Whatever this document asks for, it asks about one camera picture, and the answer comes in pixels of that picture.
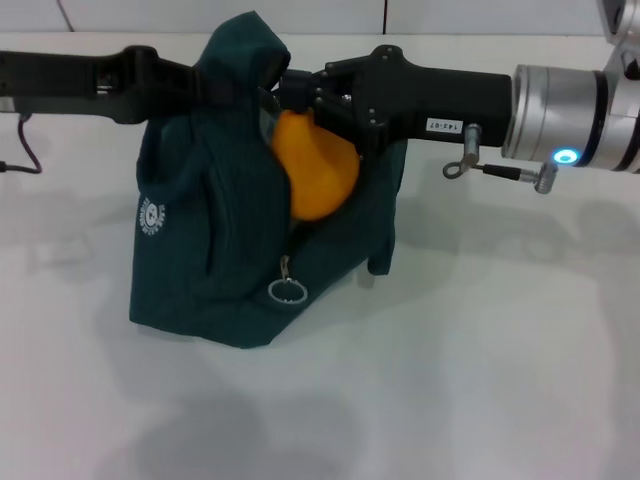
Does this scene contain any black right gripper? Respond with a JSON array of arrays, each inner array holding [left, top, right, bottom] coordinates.
[[278, 44, 514, 159]]

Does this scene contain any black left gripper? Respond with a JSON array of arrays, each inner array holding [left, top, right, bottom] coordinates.
[[0, 44, 241, 125]]

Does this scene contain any orange pear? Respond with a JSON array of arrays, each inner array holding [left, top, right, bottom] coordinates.
[[272, 107, 361, 223]]

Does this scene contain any teal insulated lunch bag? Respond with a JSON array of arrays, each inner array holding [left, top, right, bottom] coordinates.
[[127, 10, 409, 351]]

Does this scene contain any metal zipper pull ring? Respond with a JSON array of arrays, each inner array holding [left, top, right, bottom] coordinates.
[[268, 255, 309, 306]]

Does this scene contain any grey right gripper cable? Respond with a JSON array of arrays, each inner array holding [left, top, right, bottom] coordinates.
[[442, 124, 559, 194]]

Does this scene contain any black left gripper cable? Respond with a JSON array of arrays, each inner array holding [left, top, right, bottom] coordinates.
[[0, 112, 44, 176]]

